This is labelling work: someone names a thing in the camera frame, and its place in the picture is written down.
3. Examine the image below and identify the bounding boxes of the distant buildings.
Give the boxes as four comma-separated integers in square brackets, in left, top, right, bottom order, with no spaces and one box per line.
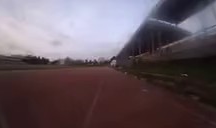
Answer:
[50,57,110,66]

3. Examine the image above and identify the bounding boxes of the roofed grandstand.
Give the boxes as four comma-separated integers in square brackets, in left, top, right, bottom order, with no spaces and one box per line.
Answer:
[115,0,216,68]

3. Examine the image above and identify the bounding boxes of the grass field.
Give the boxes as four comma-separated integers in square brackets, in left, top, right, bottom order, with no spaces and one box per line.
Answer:
[0,63,107,71]

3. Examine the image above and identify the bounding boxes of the distant row of trees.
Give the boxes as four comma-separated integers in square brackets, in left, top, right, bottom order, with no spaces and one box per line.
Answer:
[20,55,112,66]

